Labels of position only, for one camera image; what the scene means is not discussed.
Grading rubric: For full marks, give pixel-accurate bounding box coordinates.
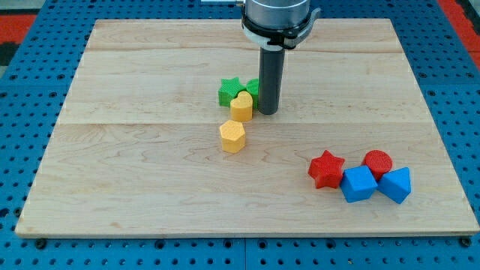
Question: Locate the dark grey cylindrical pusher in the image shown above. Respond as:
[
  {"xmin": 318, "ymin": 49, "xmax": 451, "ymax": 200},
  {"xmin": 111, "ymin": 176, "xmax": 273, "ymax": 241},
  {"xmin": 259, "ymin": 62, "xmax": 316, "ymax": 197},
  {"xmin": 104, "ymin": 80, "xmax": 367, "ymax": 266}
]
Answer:
[{"xmin": 258, "ymin": 48, "xmax": 285, "ymax": 115}]

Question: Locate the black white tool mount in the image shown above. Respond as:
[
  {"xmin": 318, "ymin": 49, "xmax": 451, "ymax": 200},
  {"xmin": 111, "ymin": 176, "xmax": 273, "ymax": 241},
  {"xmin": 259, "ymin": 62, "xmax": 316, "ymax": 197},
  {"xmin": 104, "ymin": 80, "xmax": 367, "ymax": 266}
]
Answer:
[{"xmin": 241, "ymin": 7, "xmax": 322, "ymax": 51}]

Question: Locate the yellow hexagon block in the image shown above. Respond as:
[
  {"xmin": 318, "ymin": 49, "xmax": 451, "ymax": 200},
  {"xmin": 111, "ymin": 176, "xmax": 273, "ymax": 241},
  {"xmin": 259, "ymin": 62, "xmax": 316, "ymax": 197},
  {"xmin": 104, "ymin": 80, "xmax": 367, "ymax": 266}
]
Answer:
[{"xmin": 219, "ymin": 120, "xmax": 246, "ymax": 154}]

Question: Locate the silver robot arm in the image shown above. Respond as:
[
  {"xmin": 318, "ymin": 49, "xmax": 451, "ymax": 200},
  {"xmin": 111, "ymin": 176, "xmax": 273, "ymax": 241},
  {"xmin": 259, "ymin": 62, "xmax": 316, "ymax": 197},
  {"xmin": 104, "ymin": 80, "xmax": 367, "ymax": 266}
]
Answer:
[{"xmin": 200, "ymin": 0, "xmax": 322, "ymax": 115}]

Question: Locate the yellow heart block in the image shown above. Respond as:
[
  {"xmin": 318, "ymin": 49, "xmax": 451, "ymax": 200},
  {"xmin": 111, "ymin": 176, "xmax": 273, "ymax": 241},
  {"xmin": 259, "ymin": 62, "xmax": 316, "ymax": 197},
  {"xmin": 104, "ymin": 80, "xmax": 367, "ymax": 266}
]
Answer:
[{"xmin": 230, "ymin": 91, "xmax": 253, "ymax": 122}]

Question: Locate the green cylinder block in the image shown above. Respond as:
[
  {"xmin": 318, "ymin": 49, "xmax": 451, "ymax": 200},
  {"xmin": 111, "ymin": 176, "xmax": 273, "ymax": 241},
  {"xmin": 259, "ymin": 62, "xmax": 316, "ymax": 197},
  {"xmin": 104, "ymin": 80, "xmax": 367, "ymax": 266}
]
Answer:
[{"xmin": 246, "ymin": 78, "xmax": 259, "ymax": 109}]

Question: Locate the green star block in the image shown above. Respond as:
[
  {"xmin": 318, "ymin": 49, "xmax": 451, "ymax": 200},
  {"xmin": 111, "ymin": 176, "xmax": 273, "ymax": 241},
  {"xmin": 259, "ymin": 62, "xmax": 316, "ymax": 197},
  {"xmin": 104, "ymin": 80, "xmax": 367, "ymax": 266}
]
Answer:
[{"xmin": 218, "ymin": 77, "xmax": 246, "ymax": 107}]

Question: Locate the red star block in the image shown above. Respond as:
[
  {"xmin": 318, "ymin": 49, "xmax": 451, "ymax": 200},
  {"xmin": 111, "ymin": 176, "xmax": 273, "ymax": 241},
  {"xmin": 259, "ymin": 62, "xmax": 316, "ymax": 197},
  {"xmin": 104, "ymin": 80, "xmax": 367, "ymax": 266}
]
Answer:
[{"xmin": 307, "ymin": 150, "xmax": 345, "ymax": 189}]

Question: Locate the red cylinder block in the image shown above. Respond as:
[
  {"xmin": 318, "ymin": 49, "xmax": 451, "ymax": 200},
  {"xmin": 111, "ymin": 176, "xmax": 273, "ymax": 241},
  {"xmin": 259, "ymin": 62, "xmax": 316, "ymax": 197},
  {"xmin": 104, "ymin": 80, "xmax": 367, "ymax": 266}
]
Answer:
[{"xmin": 361, "ymin": 149, "xmax": 393, "ymax": 182}]

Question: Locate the blue cube block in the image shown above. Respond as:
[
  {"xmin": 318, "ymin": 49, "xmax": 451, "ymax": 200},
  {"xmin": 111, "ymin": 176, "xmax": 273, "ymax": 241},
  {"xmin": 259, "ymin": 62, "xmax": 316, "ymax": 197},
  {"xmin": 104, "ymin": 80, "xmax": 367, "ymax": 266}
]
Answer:
[{"xmin": 340, "ymin": 165, "xmax": 378, "ymax": 203}]

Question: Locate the light wooden board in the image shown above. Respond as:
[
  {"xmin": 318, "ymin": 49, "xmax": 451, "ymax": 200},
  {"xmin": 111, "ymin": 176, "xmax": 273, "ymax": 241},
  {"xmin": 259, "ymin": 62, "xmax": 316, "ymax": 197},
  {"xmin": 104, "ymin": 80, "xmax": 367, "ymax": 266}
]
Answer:
[{"xmin": 16, "ymin": 19, "xmax": 479, "ymax": 239}]

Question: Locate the blue triangular block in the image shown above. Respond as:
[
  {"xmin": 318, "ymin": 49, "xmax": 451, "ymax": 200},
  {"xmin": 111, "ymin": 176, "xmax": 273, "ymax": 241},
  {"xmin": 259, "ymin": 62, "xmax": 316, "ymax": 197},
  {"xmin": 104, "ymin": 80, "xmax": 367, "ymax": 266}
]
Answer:
[{"xmin": 377, "ymin": 167, "xmax": 412, "ymax": 204}]

